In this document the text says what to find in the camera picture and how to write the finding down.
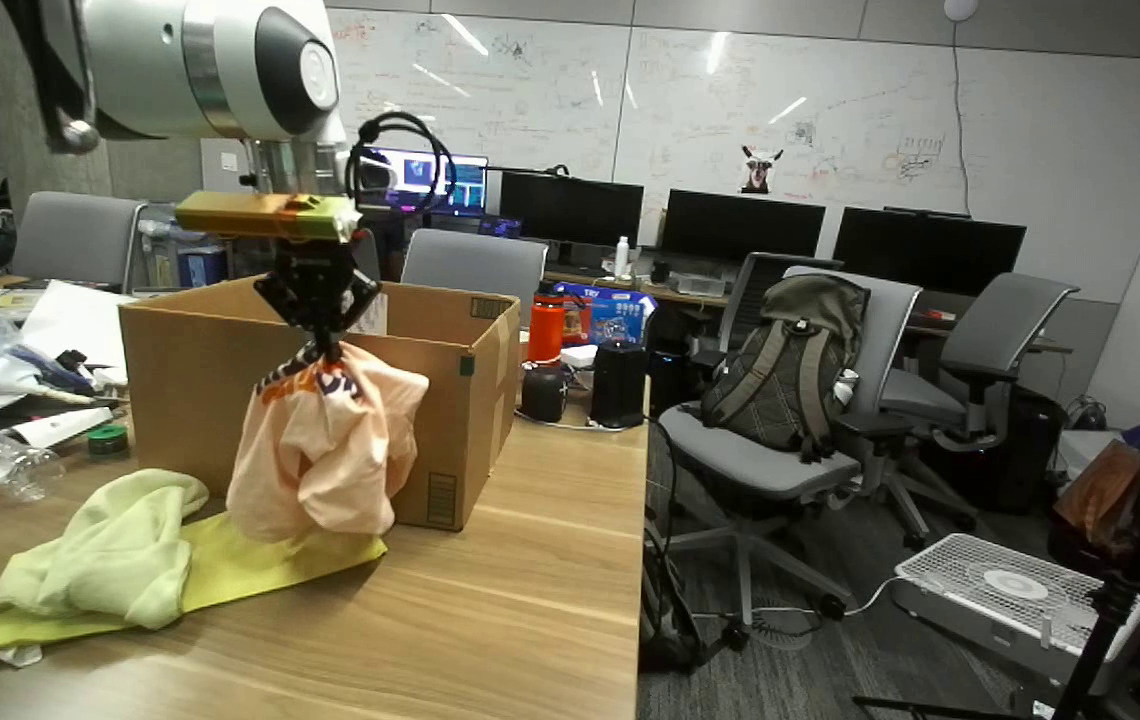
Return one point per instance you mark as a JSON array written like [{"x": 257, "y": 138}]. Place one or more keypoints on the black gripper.
[{"x": 322, "y": 265}]

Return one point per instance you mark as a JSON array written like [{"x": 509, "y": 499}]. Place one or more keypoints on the peach printed shirt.
[{"x": 331, "y": 452}]

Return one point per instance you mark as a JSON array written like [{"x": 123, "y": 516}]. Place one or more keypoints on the light green towel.
[{"x": 101, "y": 560}]

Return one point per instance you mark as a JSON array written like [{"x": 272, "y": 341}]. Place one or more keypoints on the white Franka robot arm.
[{"x": 155, "y": 66}]

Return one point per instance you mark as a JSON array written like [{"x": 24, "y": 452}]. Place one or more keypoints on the open cardboard box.
[{"x": 460, "y": 401}]

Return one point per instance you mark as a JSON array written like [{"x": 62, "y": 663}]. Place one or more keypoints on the blue printed box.
[{"x": 612, "y": 317}]

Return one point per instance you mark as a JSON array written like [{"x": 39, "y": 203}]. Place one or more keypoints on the tall black box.
[{"x": 616, "y": 385}]

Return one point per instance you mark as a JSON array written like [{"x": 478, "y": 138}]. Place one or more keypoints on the monitor with blue screen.
[{"x": 469, "y": 187}]

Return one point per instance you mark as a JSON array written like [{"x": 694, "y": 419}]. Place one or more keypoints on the red bottle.
[{"x": 545, "y": 330}]

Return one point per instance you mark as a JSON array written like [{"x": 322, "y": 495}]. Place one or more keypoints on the small black speaker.
[{"x": 542, "y": 399}]

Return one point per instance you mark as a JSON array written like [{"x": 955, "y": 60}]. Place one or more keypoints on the white paper pile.
[{"x": 74, "y": 321}]

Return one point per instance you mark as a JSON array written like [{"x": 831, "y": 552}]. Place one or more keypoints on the wide black computer monitor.
[{"x": 568, "y": 209}]

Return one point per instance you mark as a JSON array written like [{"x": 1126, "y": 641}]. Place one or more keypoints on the white bottle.
[{"x": 623, "y": 262}]

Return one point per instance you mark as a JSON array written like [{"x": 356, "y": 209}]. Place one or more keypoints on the dark grey chair back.
[{"x": 751, "y": 301}]

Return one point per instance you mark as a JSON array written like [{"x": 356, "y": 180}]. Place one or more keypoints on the light grey office chair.
[{"x": 742, "y": 462}]

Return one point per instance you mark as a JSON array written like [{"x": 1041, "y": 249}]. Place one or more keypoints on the olive grey backpack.
[{"x": 783, "y": 380}]

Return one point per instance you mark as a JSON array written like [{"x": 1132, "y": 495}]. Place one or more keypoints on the small dark figurine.
[{"x": 763, "y": 169}]

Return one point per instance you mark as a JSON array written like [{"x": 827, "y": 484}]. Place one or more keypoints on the grey mesh office chair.
[{"x": 1010, "y": 324}]

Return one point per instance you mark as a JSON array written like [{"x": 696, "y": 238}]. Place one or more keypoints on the orange brown bag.
[{"x": 1102, "y": 484}]

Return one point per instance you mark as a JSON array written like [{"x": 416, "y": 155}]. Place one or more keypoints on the wrist camera with orange mount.
[{"x": 260, "y": 218}]

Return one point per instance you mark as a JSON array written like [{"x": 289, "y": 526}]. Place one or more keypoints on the white wall whiteboard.
[{"x": 592, "y": 94}]

